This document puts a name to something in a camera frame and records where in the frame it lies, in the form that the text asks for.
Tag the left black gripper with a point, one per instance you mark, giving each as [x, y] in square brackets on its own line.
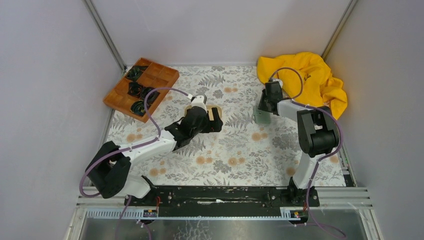
[212, 126]

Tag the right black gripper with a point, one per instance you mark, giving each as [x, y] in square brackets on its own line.
[260, 106]

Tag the green card holder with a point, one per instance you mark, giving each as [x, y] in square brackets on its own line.
[261, 117]

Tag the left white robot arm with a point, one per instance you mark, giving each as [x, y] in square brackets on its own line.
[109, 169]

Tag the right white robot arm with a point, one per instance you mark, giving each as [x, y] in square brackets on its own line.
[317, 131]

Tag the yellow cloth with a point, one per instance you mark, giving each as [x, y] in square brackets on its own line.
[307, 78]

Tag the floral table mat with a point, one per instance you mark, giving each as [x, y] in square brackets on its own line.
[243, 153]

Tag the orange compartment tray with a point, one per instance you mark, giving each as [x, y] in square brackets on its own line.
[142, 87]

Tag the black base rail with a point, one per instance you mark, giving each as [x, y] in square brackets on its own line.
[230, 201]

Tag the right aluminium frame post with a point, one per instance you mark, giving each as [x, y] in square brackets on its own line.
[339, 27]

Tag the aluminium frame post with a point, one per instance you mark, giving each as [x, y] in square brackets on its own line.
[97, 19]
[339, 27]

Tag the left aluminium frame post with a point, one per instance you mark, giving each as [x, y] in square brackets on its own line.
[97, 19]

